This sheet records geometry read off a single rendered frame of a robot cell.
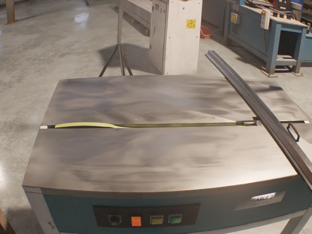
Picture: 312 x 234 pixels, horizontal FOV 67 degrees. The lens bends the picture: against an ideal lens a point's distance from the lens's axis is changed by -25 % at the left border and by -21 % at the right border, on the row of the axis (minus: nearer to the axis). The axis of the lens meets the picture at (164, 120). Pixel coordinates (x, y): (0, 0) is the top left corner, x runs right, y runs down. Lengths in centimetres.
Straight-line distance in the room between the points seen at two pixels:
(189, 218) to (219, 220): 10
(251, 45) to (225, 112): 280
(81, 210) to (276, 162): 51
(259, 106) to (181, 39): 189
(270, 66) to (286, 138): 256
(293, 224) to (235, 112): 48
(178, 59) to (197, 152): 213
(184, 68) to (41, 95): 144
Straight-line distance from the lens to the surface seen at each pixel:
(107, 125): 80
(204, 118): 86
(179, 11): 266
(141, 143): 74
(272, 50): 328
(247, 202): 74
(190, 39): 279
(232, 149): 76
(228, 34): 407
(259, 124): 89
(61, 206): 69
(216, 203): 70
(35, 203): 71
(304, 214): 99
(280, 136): 84
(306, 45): 405
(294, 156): 79
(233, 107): 94
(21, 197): 169
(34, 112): 243
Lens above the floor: 119
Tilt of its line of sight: 33 degrees down
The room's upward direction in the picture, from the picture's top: 4 degrees clockwise
